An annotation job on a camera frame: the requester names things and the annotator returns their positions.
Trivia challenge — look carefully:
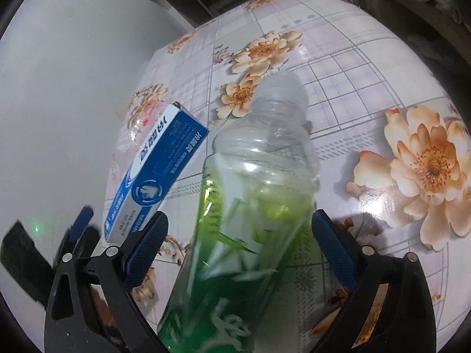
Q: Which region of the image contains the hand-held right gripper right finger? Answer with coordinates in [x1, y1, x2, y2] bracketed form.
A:
[311, 209, 438, 353]

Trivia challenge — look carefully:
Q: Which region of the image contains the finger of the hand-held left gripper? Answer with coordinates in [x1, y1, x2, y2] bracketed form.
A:
[0, 221, 56, 304]
[53, 206, 99, 265]

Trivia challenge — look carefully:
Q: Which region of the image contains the green plastic bottle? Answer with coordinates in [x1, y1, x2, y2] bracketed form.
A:
[156, 71, 321, 353]

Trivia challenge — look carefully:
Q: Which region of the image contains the floral tablecloth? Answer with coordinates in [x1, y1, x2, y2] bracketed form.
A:
[103, 0, 471, 353]

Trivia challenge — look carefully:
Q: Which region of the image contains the blue white toothpaste box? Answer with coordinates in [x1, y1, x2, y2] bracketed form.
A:
[103, 101, 210, 244]

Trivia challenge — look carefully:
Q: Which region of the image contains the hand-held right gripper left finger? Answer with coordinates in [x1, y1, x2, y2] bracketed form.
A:
[44, 210, 170, 353]

